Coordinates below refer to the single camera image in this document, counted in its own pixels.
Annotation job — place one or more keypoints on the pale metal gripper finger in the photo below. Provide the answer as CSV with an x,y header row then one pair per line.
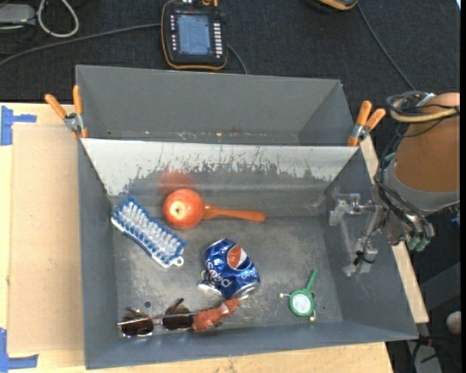
x,y
363,260
343,210

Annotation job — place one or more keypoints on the grey metal bin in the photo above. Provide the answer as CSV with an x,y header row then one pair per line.
x,y
233,270

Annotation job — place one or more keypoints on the crushed blue soda can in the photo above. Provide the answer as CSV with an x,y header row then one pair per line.
x,y
231,268

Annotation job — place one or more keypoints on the red apple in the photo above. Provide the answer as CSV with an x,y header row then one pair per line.
x,y
183,209

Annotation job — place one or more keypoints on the blue and white scrub brush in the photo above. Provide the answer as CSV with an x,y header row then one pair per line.
x,y
149,233

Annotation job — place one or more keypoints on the dark sunglasses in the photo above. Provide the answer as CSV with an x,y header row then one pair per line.
x,y
155,322

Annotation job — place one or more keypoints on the brown cardboard board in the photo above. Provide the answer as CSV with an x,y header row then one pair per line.
x,y
42,247

